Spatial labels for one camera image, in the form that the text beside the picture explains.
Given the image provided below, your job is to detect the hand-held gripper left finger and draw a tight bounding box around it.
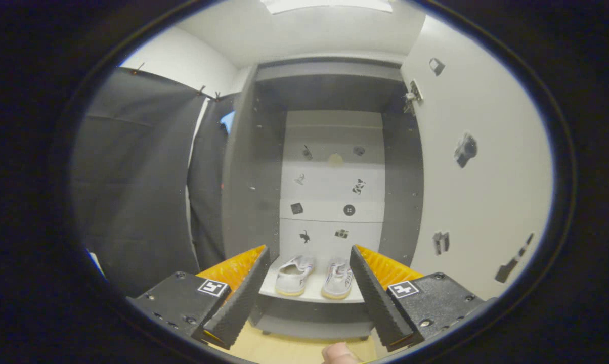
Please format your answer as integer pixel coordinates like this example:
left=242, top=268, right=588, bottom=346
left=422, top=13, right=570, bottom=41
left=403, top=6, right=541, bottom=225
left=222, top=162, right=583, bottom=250
left=127, top=245, right=271, bottom=350

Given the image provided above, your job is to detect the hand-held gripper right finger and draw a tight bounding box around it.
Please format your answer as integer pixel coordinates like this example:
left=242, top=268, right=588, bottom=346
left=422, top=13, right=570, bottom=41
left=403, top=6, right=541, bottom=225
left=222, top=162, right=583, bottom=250
left=349, top=245, right=497, bottom=353

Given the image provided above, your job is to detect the white canvas shoe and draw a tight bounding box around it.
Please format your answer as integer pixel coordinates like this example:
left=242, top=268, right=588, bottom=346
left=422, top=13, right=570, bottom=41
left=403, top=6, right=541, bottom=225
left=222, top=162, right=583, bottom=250
left=275, top=254, right=316, bottom=297
left=321, top=257, right=356, bottom=300

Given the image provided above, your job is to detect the grey shoe cabinet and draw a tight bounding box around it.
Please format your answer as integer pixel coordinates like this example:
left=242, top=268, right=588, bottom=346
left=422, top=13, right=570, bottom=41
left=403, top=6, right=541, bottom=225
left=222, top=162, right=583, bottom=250
left=221, top=57, right=425, bottom=341

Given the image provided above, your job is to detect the black backdrop cloth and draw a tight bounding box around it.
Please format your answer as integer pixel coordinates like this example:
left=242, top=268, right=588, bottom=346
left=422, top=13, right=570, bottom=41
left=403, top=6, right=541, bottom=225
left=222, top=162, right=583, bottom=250
left=72, top=67, right=240, bottom=297

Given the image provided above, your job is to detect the long ceiling light panel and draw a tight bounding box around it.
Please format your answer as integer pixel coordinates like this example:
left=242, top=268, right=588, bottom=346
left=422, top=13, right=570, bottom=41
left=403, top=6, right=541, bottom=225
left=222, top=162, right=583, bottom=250
left=259, top=0, right=394, bottom=15

